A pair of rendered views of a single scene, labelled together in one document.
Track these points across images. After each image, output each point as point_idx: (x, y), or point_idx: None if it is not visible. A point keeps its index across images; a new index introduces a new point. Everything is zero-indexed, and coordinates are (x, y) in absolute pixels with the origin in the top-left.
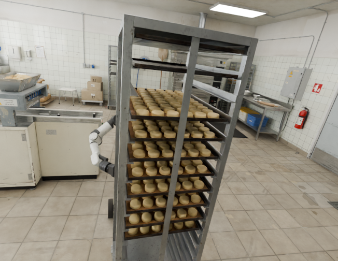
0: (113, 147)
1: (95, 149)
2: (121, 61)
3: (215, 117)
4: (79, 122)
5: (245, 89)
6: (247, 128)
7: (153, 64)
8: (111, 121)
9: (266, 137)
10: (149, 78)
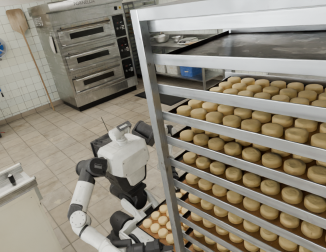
0: (44, 205)
1: (97, 238)
2: (152, 68)
3: None
4: None
5: (154, 34)
6: (183, 82)
7: (260, 52)
8: (88, 175)
9: (211, 83)
10: (15, 70)
